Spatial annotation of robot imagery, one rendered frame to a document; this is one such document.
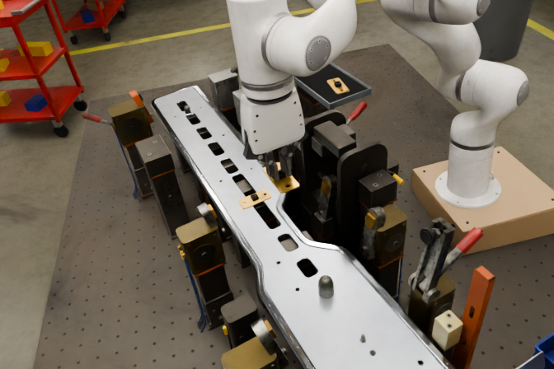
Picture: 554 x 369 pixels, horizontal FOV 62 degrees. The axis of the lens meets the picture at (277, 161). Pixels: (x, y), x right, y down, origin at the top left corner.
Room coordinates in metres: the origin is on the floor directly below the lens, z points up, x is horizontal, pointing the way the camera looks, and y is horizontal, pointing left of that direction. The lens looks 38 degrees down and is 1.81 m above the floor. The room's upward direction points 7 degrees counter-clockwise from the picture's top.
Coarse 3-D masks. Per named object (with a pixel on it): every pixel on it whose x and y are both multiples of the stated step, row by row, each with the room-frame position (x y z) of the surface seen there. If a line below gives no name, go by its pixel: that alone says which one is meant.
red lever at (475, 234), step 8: (472, 232) 0.57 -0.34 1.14; (480, 232) 0.57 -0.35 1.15; (464, 240) 0.57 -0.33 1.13; (472, 240) 0.56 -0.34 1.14; (456, 248) 0.56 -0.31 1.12; (464, 248) 0.55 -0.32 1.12; (448, 256) 0.55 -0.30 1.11; (456, 256) 0.55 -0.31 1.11; (448, 264) 0.54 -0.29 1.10; (424, 280) 0.53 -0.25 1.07; (424, 288) 0.52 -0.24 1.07
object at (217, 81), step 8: (216, 72) 1.53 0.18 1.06; (224, 72) 1.52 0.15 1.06; (216, 80) 1.47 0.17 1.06; (224, 80) 1.47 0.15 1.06; (232, 80) 1.48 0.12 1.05; (216, 88) 1.46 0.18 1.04; (224, 88) 1.47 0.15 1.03; (232, 88) 1.48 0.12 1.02; (216, 96) 1.46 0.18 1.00; (224, 96) 1.47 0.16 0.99; (232, 96) 1.48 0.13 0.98; (216, 104) 1.48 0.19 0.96; (224, 104) 1.47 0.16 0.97; (232, 104) 1.48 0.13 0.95; (224, 112) 1.47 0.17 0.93; (232, 112) 1.48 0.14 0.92; (232, 120) 1.48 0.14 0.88; (240, 128) 1.49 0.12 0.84
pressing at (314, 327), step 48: (192, 96) 1.49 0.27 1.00; (192, 144) 1.19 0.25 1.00; (240, 144) 1.15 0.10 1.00; (240, 192) 0.93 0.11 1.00; (288, 192) 0.91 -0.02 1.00; (240, 240) 0.77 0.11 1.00; (288, 288) 0.61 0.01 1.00; (336, 288) 0.59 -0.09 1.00; (288, 336) 0.50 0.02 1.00; (336, 336) 0.49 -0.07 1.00; (384, 336) 0.47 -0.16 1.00
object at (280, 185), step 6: (276, 162) 0.69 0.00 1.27; (264, 168) 0.68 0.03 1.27; (282, 174) 0.65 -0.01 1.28; (270, 180) 0.65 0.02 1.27; (282, 180) 0.64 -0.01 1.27; (288, 180) 0.64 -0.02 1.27; (294, 180) 0.63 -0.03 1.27; (276, 186) 0.63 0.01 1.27; (282, 186) 0.62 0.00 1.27; (294, 186) 0.62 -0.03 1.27; (282, 192) 0.61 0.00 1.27
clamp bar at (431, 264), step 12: (432, 228) 0.54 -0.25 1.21; (444, 228) 0.53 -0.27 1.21; (432, 240) 0.51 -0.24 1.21; (444, 240) 0.52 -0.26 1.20; (432, 252) 0.54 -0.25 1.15; (444, 252) 0.52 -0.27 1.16; (420, 264) 0.54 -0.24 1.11; (432, 264) 0.53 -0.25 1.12; (420, 276) 0.54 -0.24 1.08; (432, 276) 0.51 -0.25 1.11; (432, 288) 0.51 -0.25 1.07
